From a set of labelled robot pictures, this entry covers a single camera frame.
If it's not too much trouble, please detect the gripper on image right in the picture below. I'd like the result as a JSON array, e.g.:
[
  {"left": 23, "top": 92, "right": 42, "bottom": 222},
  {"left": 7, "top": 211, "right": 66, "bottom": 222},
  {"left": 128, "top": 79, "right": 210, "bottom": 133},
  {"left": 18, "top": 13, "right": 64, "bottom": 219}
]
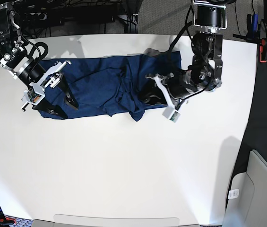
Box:
[{"left": 138, "top": 73, "right": 190, "bottom": 110}]

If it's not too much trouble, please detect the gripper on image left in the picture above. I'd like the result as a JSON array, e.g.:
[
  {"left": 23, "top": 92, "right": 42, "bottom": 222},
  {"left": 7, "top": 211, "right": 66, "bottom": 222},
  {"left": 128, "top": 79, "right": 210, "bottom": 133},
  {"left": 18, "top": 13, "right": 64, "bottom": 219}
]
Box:
[{"left": 22, "top": 60, "right": 78, "bottom": 119}]

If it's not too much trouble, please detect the blue long-sleeve shirt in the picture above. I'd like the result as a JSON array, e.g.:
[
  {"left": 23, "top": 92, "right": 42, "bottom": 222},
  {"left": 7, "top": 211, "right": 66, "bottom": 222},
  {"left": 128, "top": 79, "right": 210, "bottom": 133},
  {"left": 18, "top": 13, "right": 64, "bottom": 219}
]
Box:
[{"left": 45, "top": 54, "right": 172, "bottom": 121}]

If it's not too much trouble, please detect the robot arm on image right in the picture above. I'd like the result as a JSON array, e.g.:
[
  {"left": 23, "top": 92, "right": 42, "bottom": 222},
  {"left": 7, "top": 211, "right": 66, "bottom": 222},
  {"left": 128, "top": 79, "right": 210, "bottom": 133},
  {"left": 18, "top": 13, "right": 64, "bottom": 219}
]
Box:
[{"left": 138, "top": 0, "right": 227, "bottom": 110}]

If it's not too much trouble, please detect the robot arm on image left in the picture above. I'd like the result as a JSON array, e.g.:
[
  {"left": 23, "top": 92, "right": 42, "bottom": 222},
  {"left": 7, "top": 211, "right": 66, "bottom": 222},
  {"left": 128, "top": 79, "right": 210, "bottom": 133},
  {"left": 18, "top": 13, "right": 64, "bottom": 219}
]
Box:
[{"left": 0, "top": 1, "right": 78, "bottom": 119}]

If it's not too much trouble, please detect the red clamp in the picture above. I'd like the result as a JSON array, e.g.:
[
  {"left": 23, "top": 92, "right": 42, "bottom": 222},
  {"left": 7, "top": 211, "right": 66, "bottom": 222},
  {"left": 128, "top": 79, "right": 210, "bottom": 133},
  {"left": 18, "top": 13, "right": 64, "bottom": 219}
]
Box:
[{"left": 259, "top": 38, "right": 267, "bottom": 63}]

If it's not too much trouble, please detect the beige plastic bin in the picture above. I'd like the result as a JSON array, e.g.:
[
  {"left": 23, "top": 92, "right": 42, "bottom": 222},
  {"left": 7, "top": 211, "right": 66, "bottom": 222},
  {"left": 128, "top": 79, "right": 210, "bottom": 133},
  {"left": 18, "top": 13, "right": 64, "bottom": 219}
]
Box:
[{"left": 222, "top": 150, "right": 267, "bottom": 227}]

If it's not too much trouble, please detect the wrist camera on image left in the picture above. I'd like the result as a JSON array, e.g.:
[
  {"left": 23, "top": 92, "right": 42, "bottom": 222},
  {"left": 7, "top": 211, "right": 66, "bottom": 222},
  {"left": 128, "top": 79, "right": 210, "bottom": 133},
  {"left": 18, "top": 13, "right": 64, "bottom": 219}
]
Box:
[{"left": 22, "top": 82, "right": 45, "bottom": 105}]

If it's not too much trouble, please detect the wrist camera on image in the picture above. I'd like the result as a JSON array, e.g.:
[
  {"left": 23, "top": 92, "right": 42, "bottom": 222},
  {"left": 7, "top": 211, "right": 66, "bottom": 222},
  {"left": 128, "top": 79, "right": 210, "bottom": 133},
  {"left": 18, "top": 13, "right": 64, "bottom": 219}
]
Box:
[
  {"left": 163, "top": 106, "right": 181, "bottom": 122},
  {"left": 22, "top": 82, "right": 45, "bottom": 105}
]

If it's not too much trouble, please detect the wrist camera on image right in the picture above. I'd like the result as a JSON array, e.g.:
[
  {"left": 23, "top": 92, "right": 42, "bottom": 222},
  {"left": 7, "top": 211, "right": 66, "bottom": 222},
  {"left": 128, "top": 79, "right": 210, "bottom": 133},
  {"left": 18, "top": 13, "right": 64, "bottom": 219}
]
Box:
[{"left": 163, "top": 106, "right": 181, "bottom": 122}]

